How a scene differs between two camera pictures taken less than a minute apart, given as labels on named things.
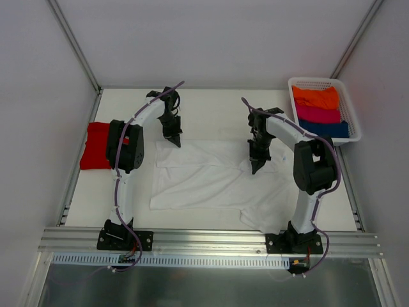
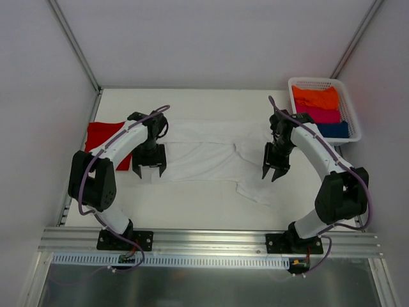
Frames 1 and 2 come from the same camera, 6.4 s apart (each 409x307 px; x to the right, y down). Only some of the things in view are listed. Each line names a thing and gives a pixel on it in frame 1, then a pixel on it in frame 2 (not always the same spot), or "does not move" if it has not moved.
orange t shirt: [326, 98] does not move
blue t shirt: [330, 128] does not move
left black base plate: [110, 239] does not move
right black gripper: [259, 155] -> [276, 158]
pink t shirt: [316, 114] does not move
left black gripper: [172, 132] -> [149, 158]
